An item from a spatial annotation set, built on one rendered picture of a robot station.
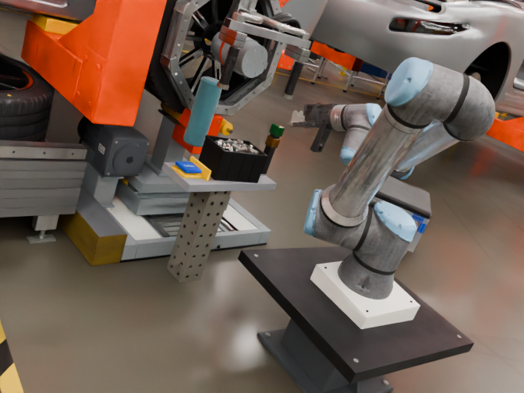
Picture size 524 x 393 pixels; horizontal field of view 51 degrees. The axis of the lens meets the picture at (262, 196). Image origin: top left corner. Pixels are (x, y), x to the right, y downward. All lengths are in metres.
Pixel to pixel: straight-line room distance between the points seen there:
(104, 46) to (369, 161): 0.95
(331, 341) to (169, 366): 0.51
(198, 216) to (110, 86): 0.56
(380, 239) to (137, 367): 0.83
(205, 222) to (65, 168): 0.53
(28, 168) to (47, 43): 0.53
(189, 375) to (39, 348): 0.44
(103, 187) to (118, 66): 0.63
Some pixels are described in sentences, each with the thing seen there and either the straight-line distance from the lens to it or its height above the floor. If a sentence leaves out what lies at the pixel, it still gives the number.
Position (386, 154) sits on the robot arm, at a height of 0.86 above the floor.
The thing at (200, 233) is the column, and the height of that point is 0.22.
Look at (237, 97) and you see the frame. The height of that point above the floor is 0.65.
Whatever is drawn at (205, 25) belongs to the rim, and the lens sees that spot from 2.25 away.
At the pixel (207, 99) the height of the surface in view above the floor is 0.67.
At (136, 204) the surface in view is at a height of 0.14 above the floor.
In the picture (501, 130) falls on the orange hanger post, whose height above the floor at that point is 0.61.
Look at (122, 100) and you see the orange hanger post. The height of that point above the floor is 0.62.
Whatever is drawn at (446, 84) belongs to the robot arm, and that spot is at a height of 1.07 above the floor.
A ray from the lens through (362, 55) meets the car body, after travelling 4.78.
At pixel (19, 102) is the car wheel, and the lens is 2.06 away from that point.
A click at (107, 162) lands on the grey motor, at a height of 0.30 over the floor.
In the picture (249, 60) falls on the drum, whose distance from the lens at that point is 2.10.
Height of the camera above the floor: 1.15
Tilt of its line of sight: 21 degrees down
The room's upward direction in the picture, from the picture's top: 21 degrees clockwise
